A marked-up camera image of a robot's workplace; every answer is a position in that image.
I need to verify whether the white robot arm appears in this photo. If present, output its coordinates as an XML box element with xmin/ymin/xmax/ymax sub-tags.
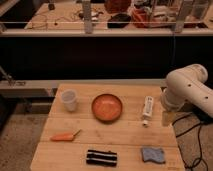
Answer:
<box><xmin>160</xmin><ymin>64</ymin><xmax>213</xmax><ymax>126</ymax></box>

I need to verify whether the grey metal post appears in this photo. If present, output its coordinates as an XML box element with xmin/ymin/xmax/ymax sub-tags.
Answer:
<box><xmin>173</xmin><ymin>0</ymin><xmax>193</xmax><ymax>33</ymax></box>
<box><xmin>82</xmin><ymin>0</ymin><xmax>93</xmax><ymax>34</ymax></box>

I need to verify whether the black cable on floor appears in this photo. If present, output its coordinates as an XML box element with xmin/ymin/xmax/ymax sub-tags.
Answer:
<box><xmin>172</xmin><ymin>113</ymin><xmax>212</xmax><ymax>171</ymax></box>

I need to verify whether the white ceramic cup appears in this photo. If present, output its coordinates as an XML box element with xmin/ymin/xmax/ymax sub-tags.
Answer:
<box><xmin>60</xmin><ymin>89</ymin><xmax>77</xmax><ymax>112</ymax></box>

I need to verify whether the orange toy carrot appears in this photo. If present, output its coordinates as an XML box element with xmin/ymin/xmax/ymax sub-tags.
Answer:
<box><xmin>50</xmin><ymin>130</ymin><xmax>81</xmax><ymax>141</ymax></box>

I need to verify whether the blue folded cloth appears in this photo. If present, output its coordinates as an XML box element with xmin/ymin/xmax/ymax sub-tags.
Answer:
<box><xmin>141</xmin><ymin>147</ymin><xmax>166</xmax><ymax>164</ymax></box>

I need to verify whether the metal rail beside table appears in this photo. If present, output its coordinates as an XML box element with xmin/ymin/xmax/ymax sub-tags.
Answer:
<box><xmin>0</xmin><ymin>79</ymin><xmax>166</xmax><ymax>98</ymax></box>

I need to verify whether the red box on bench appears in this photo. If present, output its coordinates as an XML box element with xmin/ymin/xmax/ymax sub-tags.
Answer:
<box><xmin>131</xmin><ymin>9</ymin><xmax>148</xmax><ymax>28</ymax></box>

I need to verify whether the orange bowl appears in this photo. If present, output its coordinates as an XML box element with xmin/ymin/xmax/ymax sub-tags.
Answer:
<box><xmin>91</xmin><ymin>94</ymin><xmax>123</xmax><ymax>122</ymax></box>

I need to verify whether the black bowl on bench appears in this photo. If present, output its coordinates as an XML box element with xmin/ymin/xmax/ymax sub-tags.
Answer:
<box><xmin>107</xmin><ymin>13</ymin><xmax>131</xmax><ymax>28</ymax></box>

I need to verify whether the black white striped cloth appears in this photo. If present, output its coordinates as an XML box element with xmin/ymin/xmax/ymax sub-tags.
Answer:
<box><xmin>86</xmin><ymin>149</ymin><xmax>117</xmax><ymax>167</ymax></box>

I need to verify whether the white tube with cap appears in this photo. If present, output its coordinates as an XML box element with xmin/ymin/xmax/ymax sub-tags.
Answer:
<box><xmin>142</xmin><ymin>96</ymin><xmax>154</xmax><ymax>127</ymax></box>

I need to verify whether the grey metal post right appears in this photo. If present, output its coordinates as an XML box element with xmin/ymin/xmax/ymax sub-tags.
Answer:
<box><xmin>173</xmin><ymin>0</ymin><xmax>193</xmax><ymax>33</ymax></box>

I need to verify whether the grey metal post left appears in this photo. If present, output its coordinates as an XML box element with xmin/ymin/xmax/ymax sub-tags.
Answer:
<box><xmin>82</xmin><ymin>0</ymin><xmax>93</xmax><ymax>34</ymax></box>

